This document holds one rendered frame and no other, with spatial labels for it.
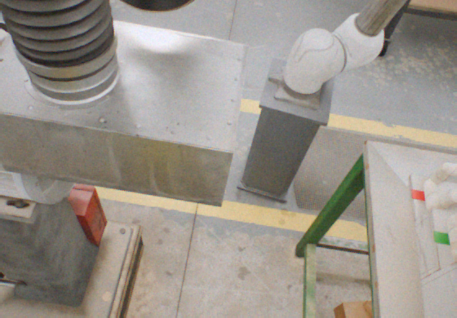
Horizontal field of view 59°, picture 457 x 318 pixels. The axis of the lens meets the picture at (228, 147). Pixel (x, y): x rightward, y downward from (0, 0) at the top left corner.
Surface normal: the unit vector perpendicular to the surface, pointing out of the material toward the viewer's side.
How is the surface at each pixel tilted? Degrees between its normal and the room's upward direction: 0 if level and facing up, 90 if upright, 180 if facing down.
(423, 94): 0
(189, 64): 0
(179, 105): 0
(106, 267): 24
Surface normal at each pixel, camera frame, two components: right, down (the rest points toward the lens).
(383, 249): 0.11, -0.55
